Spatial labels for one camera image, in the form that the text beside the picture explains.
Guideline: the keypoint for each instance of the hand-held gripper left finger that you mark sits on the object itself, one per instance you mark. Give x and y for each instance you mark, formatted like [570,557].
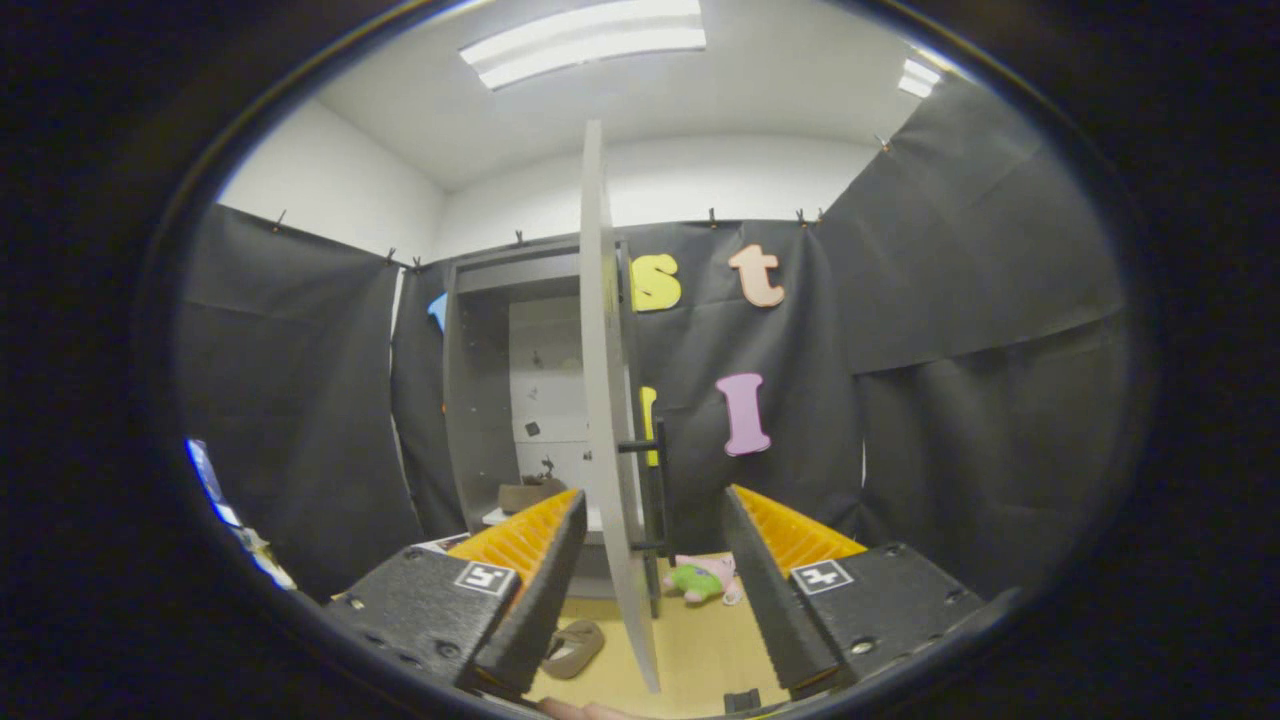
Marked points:
[535,600]

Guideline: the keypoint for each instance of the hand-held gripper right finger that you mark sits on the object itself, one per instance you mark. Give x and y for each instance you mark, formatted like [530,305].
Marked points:
[775,600]

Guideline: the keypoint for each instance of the brown fuzzy slipper shoe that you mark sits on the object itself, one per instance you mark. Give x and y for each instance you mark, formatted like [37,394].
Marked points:
[575,648]
[525,495]

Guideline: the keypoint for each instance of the grey shoe cabinet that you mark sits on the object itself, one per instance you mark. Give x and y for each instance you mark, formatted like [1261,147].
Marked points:
[480,400]

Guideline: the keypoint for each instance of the beige shoe cabinet door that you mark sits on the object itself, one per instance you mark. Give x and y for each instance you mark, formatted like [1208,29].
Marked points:
[605,400]

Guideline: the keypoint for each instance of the pink and green plush toy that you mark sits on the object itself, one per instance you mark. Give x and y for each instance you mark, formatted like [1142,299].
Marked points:
[700,580]

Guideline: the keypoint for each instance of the black clamp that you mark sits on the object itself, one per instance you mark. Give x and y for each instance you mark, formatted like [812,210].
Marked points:
[741,700]

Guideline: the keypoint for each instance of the small white printed box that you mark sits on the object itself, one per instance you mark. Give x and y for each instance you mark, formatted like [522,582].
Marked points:
[442,543]

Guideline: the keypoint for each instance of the black backdrop cloth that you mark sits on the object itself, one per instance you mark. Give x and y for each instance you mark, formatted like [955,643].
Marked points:
[950,350]

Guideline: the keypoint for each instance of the small ceiling light panel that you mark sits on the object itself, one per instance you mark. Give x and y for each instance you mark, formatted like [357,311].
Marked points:
[918,77]

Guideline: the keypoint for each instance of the long ceiling light panel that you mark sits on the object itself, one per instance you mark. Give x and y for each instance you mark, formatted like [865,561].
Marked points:
[585,42]

